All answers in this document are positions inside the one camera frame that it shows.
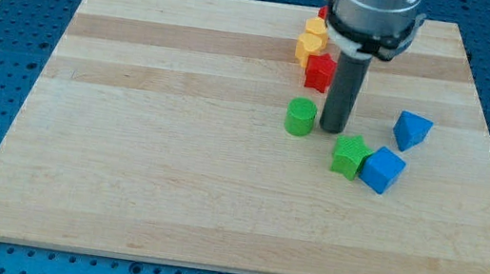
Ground yellow hexagon block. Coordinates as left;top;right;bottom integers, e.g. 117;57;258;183
304;16;329;49

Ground green star block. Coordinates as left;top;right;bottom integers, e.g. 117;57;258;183
330;135;374;181

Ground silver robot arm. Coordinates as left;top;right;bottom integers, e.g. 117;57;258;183
325;0;425;62

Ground yellow heart block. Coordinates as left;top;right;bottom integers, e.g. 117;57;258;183
294;32;323;69

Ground blue triangular prism block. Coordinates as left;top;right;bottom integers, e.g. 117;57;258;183
393;110;433;151

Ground wooden board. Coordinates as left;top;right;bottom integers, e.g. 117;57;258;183
0;0;490;274

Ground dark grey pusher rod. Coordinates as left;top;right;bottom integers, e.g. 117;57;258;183
319;52;371;134

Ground red star block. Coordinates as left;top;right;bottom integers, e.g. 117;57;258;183
304;53;337;93

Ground blue cube block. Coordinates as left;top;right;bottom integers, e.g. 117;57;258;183
359;147;406;195

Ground red block behind arm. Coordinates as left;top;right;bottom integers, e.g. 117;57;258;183
318;6;328;19

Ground green cylinder block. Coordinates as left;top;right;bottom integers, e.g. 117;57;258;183
284;97;317;137

